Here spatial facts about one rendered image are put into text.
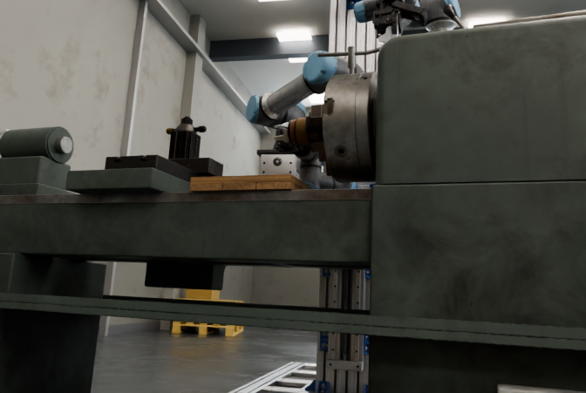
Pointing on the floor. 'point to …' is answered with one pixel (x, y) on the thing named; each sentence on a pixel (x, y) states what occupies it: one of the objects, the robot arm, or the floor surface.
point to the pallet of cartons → (205, 323)
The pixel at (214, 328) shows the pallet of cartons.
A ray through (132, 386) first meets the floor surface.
